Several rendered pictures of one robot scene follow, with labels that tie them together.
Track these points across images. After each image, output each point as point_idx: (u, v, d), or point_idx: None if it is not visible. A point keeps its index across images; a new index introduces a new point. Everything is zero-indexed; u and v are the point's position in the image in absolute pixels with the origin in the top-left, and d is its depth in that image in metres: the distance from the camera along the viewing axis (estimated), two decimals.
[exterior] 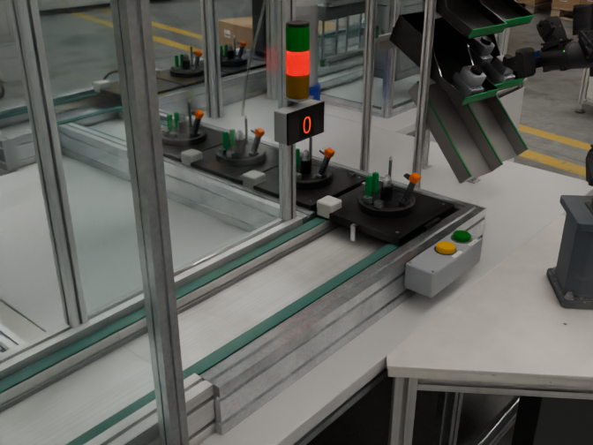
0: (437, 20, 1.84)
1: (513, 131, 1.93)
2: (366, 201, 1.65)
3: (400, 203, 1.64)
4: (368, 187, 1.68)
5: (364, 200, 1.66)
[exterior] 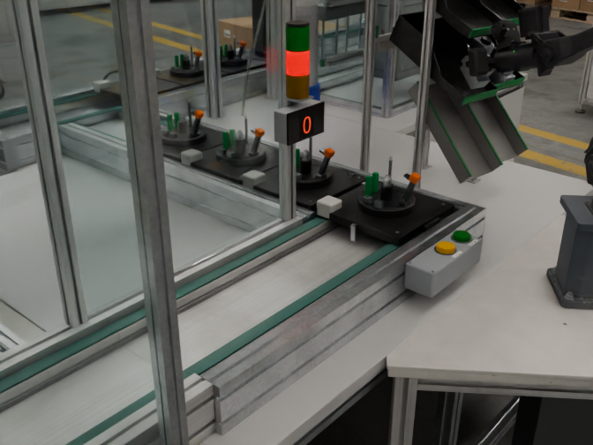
0: (437, 20, 1.84)
1: (513, 131, 1.93)
2: (366, 201, 1.65)
3: (400, 203, 1.64)
4: (368, 187, 1.68)
5: (364, 200, 1.66)
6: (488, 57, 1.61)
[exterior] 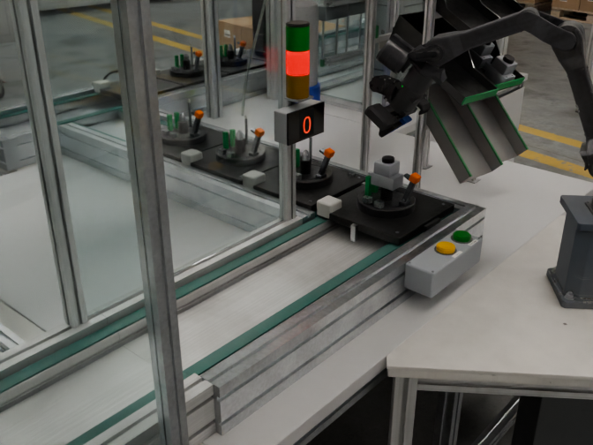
0: (437, 20, 1.84)
1: (513, 131, 1.93)
2: (366, 201, 1.65)
3: (400, 203, 1.64)
4: (368, 187, 1.68)
5: (364, 200, 1.66)
6: None
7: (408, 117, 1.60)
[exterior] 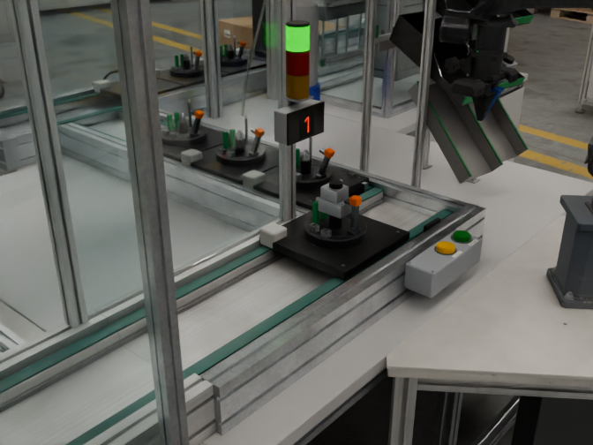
0: (437, 20, 1.84)
1: (513, 131, 1.93)
2: (312, 230, 1.52)
3: (349, 232, 1.51)
4: (315, 214, 1.55)
5: (310, 229, 1.52)
6: None
7: (499, 87, 1.47)
